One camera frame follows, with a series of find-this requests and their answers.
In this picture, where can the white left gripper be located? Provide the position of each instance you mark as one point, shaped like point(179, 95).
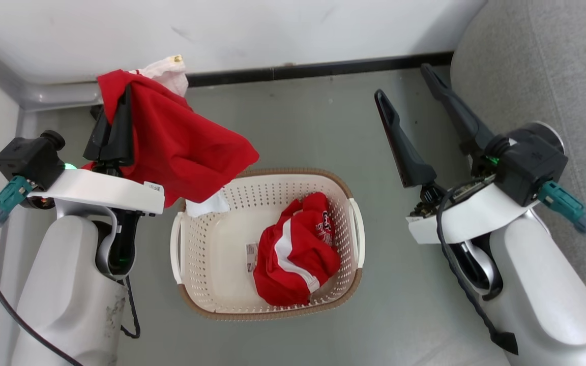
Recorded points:
point(99, 190)

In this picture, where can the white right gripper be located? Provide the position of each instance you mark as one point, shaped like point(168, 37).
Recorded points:
point(468, 216)

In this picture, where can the plain red white garment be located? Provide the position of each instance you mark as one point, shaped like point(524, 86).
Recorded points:
point(181, 147)

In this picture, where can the red white lettered jersey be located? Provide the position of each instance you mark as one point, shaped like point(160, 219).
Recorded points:
point(298, 254)

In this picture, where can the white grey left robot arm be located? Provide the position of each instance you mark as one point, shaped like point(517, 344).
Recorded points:
point(64, 295)

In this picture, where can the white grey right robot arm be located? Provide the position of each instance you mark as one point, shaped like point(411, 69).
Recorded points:
point(542, 295)

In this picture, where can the cream perforated laundry basket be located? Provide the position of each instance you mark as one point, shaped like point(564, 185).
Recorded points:
point(211, 254)

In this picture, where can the grey fabric sofa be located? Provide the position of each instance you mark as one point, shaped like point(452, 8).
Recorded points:
point(552, 61)

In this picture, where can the barcode label sticker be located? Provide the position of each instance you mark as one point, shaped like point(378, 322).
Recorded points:
point(251, 258)

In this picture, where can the grey wall corner trim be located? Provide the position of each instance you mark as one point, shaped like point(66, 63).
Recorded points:
point(44, 94)

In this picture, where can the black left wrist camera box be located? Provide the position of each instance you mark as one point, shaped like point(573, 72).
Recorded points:
point(28, 158)

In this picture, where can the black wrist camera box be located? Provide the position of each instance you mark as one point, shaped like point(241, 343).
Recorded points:
point(527, 160)
point(28, 158)

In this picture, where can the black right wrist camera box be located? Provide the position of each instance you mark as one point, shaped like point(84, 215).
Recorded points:
point(527, 160)

